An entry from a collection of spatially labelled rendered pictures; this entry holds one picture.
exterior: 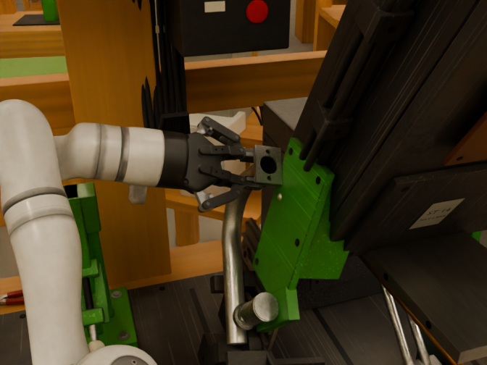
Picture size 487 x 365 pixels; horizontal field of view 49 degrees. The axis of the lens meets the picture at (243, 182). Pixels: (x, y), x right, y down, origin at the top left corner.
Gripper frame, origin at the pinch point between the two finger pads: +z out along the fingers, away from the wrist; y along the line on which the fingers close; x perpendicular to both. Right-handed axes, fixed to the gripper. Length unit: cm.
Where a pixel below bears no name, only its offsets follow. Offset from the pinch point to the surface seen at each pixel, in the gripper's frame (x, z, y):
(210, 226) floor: 199, 66, 41
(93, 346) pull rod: 22.8, -17.6, -22.9
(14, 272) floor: 210, -28, 15
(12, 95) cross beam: 27.6, -32.8, 19.1
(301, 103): 9.5, 13.8, 17.0
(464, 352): -18.4, 15.4, -25.1
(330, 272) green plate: -2.6, 9.3, -14.5
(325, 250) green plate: -5.0, 7.4, -12.0
